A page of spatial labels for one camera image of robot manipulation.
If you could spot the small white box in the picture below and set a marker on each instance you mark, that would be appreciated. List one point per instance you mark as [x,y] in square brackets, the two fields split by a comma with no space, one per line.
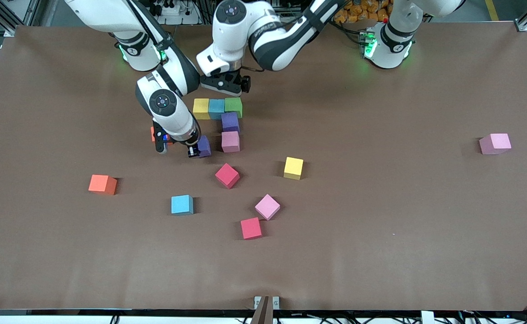
[427,317]

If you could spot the yellow foam cube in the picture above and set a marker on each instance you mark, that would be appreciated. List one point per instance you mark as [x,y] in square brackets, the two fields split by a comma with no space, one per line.
[201,109]
[293,168]

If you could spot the purple foam cube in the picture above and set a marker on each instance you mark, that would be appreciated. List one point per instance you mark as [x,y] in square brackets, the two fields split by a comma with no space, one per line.
[204,146]
[230,121]

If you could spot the red foam cube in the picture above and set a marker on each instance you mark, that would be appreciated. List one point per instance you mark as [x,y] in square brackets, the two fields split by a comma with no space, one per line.
[227,175]
[250,228]

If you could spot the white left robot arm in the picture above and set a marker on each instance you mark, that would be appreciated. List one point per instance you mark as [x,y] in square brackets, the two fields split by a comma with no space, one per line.
[231,36]

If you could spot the green foam cube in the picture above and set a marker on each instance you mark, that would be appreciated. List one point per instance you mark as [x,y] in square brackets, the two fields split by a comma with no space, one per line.
[233,107]

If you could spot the cyan foam cube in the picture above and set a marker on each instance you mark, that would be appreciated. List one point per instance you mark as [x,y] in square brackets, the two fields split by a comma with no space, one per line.
[216,109]
[182,204]

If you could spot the pale mauve foam cube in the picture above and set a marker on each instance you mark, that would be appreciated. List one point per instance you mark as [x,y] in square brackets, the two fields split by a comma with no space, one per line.
[495,144]

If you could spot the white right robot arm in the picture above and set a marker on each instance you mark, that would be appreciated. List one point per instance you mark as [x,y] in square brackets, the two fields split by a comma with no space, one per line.
[173,117]

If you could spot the small metal bracket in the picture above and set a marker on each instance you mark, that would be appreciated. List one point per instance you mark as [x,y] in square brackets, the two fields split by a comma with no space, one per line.
[274,302]

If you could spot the pink foam cube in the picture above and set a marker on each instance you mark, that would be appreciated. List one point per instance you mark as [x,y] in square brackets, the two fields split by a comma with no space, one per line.
[267,207]
[230,141]

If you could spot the pile of orange packets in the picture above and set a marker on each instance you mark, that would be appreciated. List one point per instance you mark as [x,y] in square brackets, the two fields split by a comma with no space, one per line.
[362,11]

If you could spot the white power strip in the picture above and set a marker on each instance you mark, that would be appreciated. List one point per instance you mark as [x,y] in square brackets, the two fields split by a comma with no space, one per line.
[173,9]

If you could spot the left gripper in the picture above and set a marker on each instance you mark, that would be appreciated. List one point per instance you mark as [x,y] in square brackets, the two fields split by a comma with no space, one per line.
[244,83]

